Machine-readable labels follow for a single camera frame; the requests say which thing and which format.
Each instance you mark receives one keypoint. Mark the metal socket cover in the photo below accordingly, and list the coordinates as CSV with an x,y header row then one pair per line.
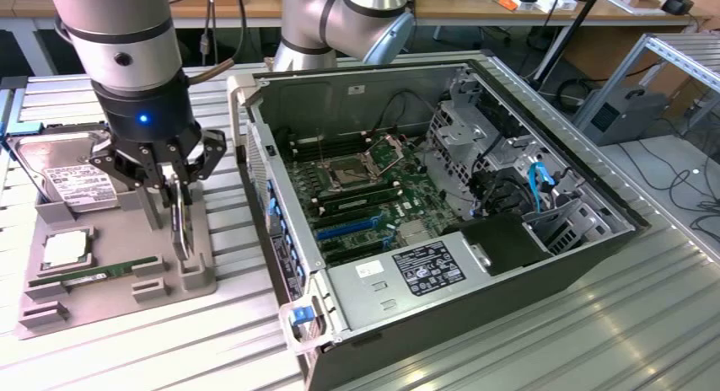
x,y
377,145

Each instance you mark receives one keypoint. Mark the black RAM slot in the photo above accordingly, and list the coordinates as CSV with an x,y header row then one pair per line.
x,y
337,150
337,140
337,145
337,135
337,198
349,189

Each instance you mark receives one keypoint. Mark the silver CPU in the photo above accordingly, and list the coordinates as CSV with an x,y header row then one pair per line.
x,y
64,247

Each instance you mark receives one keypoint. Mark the black plastic shroud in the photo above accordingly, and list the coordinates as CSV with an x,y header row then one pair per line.
x,y
495,243

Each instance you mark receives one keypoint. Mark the blue expansion slot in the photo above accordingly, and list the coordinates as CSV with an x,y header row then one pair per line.
x,y
349,228

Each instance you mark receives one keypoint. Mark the grey power supply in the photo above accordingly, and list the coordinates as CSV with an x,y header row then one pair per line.
x,y
360,306

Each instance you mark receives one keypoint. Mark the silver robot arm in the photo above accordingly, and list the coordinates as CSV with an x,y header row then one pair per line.
x,y
120,28

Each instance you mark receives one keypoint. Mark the grey parts rack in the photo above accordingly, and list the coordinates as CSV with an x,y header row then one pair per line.
x,y
123,239

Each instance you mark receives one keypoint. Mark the silver hard disk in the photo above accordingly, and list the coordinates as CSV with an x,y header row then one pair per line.
x,y
56,155

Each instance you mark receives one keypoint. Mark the long black expansion slot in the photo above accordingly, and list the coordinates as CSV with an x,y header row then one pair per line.
x,y
360,255
346,217

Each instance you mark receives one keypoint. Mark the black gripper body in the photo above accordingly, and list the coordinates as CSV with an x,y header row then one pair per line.
x,y
146,113

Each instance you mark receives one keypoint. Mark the metal disk bay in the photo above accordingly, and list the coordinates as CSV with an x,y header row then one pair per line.
x,y
456,134
568,228

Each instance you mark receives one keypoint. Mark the orange white small box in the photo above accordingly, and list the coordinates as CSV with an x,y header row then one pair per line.
x,y
508,3

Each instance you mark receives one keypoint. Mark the green motherboard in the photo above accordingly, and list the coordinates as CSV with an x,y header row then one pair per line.
x,y
418,189

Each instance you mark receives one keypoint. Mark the thin metal locking lever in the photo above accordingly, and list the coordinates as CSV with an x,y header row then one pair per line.
x,y
321,148

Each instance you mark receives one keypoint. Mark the black tripod pole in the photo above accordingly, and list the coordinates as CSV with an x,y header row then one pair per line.
x,y
569,33

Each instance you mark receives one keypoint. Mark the open black PC case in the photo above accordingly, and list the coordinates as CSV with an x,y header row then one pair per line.
x,y
507,323

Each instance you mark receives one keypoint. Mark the blue case latch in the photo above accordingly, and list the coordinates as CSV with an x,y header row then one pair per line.
x,y
302,315

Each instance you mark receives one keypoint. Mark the CPU socket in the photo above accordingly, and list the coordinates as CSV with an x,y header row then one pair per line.
x,y
346,174

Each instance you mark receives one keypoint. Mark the black green graphics card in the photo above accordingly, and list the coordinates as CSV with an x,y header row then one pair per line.
x,y
183,222

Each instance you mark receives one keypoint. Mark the wooden desk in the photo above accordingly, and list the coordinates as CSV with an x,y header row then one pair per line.
x,y
523,17

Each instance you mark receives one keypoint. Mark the aluminium profile frame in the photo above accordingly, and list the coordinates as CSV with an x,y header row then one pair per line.
x,y
683,43

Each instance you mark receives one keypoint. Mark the black desk device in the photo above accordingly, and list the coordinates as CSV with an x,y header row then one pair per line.
x,y
678,5

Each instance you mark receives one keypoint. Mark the green RAM stick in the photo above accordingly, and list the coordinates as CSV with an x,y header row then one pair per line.
x,y
112,268
360,200

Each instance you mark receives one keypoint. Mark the grey metal cabinet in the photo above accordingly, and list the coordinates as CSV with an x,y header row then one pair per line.
x,y
636,113

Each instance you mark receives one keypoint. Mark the silver chipset heatsink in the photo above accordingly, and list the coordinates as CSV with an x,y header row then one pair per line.
x,y
416,233

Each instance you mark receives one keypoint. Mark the hard drive in blue caddy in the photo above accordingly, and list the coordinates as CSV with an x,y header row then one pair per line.
x,y
23,130

